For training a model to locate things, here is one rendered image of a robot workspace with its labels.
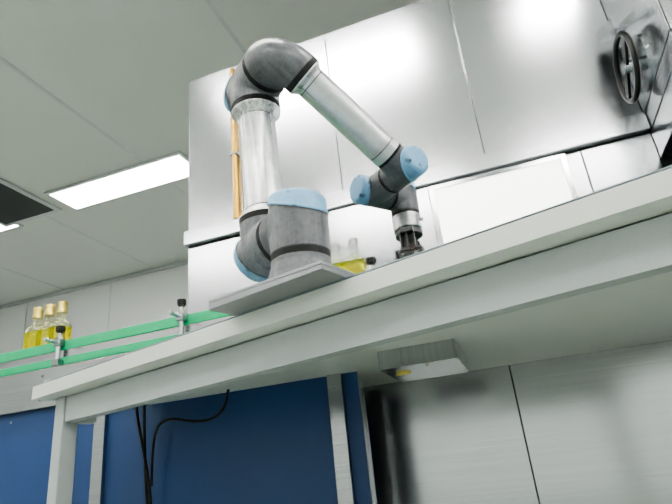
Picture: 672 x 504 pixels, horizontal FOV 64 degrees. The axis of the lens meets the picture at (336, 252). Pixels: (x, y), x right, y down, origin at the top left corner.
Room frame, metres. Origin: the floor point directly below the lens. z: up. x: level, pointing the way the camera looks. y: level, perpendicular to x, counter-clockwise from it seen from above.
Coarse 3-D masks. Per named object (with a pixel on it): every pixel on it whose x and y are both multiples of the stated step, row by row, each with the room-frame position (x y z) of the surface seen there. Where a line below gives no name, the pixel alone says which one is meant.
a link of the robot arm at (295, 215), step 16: (288, 192) 0.90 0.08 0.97; (304, 192) 0.90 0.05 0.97; (272, 208) 0.92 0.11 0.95; (288, 208) 0.90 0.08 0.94; (304, 208) 0.90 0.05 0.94; (320, 208) 0.92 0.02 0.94; (272, 224) 0.92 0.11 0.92; (288, 224) 0.90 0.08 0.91; (304, 224) 0.90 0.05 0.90; (320, 224) 0.92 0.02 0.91; (256, 240) 0.99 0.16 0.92; (272, 240) 0.93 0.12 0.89; (288, 240) 0.90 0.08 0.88; (304, 240) 0.90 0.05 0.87; (320, 240) 0.92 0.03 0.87
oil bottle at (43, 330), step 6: (48, 306) 1.88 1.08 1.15; (54, 306) 1.89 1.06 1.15; (48, 312) 1.88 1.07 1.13; (54, 312) 1.90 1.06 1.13; (48, 318) 1.88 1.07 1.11; (42, 324) 1.87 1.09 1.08; (48, 324) 1.87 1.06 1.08; (42, 330) 1.87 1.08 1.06; (48, 330) 1.87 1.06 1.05; (36, 336) 1.88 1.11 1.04; (42, 336) 1.87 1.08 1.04; (36, 342) 1.88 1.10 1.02; (42, 342) 1.87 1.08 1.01
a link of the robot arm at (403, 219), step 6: (396, 216) 1.27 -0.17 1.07; (402, 216) 1.26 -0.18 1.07; (408, 216) 1.26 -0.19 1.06; (414, 216) 1.26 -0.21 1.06; (396, 222) 1.27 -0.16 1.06; (402, 222) 1.26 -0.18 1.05; (408, 222) 1.26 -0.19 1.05; (414, 222) 1.26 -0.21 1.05; (420, 222) 1.27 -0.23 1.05; (396, 228) 1.27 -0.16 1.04
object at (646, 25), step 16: (608, 0) 1.35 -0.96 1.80; (624, 0) 1.23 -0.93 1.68; (640, 0) 1.14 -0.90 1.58; (656, 0) 1.06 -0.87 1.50; (608, 16) 1.40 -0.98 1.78; (624, 16) 1.28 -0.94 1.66; (640, 16) 1.18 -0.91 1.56; (656, 16) 1.09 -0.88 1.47; (640, 32) 1.22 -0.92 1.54; (656, 32) 1.13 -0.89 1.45; (656, 48) 1.16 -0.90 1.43; (656, 64) 1.20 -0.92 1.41; (656, 80) 1.24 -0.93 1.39; (640, 96) 1.39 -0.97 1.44; (656, 96) 1.28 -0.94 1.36; (656, 112) 1.32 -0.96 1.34; (656, 128) 1.36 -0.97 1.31; (656, 144) 1.41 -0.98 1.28
